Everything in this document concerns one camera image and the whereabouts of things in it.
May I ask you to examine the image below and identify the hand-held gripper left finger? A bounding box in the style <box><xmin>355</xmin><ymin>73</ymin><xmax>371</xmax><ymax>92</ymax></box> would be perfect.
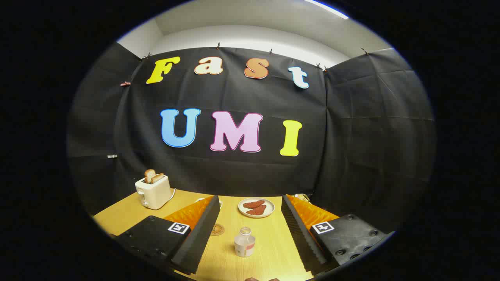
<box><xmin>111</xmin><ymin>195</ymin><xmax>221</xmax><ymax>276</ymax></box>

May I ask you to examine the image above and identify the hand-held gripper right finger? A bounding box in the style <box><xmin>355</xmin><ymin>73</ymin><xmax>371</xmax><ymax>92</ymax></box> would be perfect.
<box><xmin>281</xmin><ymin>194</ymin><xmax>395</xmax><ymax>274</ymax></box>

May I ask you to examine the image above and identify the clear juice bottle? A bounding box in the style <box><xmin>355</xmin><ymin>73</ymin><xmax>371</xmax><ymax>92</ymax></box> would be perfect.
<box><xmin>234</xmin><ymin>227</ymin><xmax>256</xmax><ymax>258</ymax></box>

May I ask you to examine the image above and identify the wooden table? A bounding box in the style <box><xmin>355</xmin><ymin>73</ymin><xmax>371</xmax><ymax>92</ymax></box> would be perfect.
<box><xmin>93</xmin><ymin>189</ymin><xmax>340</xmax><ymax>281</ymax></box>

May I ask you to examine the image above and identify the white round plate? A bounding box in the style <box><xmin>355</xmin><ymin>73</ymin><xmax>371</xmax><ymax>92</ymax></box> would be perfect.
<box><xmin>238</xmin><ymin>198</ymin><xmax>275</xmax><ymax>218</ymax></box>

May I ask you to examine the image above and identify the white toaster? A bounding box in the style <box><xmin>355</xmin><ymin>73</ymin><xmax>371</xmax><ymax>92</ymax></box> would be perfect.
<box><xmin>135</xmin><ymin>174</ymin><xmax>172</xmax><ymax>210</ymax></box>

